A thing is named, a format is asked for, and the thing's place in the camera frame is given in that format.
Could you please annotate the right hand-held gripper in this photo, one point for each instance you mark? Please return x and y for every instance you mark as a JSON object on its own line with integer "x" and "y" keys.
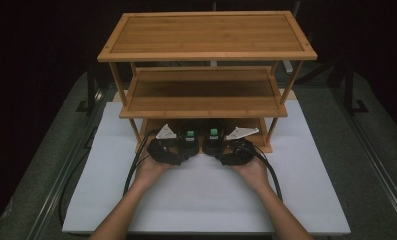
{"x": 237, "y": 151}

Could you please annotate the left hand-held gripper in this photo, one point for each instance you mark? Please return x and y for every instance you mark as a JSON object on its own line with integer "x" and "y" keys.
{"x": 166, "y": 151}

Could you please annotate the black shoe with green label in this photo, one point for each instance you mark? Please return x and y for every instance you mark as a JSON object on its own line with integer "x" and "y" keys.
{"x": 188, "y": 141}

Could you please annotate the black ribbed round object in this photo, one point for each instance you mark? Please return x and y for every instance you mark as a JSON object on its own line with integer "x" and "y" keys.
{"x": 214, "y": 141}

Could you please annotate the wooden three-tier shelf rack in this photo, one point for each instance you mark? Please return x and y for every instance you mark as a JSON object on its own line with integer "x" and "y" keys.
{"x": 206, "y": 36}

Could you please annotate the person's right hand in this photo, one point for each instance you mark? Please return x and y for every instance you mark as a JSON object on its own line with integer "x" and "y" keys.
{"x": 252, "y": 173}

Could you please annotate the person's left hand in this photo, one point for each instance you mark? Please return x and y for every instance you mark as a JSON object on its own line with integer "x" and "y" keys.
{"x": 149, "y": 173}

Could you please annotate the white table mat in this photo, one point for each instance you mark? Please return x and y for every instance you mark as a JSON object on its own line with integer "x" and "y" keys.
{"x": 202, "y": 200}

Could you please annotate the black metal stand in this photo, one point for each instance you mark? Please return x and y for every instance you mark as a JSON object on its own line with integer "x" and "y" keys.
{"x": 91, "y": 90}
{"x": 351, "y": 90}

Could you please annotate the metal table rail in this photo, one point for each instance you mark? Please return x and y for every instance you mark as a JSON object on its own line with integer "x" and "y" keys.
{"x": 379, "y": 180}
{"x": 62, "y": 186}

